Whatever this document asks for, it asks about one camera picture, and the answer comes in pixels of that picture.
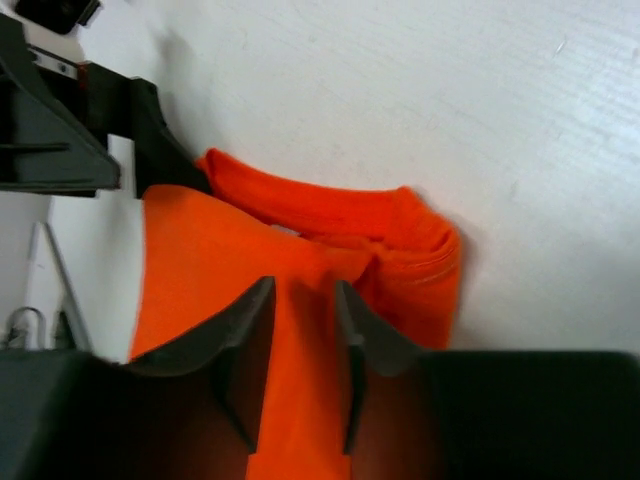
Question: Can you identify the aluminium rail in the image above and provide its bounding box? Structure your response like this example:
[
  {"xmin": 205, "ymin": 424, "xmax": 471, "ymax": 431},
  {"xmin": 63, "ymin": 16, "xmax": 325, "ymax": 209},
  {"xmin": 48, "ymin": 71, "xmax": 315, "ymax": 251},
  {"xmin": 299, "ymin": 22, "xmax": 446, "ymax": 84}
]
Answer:
[{"xmin": 24, "ymin": 222, "xmax": 92, "ymax": 352}]

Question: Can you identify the orange t-shirt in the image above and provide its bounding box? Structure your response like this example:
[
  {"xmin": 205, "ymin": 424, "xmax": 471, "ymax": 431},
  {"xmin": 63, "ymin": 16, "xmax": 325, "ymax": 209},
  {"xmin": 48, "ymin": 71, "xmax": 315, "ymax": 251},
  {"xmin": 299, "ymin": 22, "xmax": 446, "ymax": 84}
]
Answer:
[{"xmin": 130, "ymin": 149, "xmax": 462, "ymax": 479}]

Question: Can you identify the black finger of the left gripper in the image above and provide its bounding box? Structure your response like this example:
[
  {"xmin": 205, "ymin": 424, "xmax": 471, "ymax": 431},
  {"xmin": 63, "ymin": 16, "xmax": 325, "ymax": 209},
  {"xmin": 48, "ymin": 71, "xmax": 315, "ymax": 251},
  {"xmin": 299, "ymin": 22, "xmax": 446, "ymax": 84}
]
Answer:
[{"xmin": 1, "ymin": 15, "xmax": 210, "ymax": 197}]

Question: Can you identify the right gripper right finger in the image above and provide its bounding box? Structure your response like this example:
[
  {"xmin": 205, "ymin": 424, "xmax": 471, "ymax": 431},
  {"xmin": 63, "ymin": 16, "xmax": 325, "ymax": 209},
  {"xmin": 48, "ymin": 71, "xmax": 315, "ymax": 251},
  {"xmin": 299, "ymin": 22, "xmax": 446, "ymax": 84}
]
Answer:
[{"xmin": 335, "ymin": 281, "xmax": 639, "ymax": 479}]

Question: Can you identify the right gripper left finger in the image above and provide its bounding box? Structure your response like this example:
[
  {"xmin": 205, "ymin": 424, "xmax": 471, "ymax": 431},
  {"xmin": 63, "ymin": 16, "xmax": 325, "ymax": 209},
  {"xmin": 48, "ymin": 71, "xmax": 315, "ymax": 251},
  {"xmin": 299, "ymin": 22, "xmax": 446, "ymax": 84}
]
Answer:
[{"xmin": 1, "ymin": 277, "xmax": 275, "ymax": 479}]

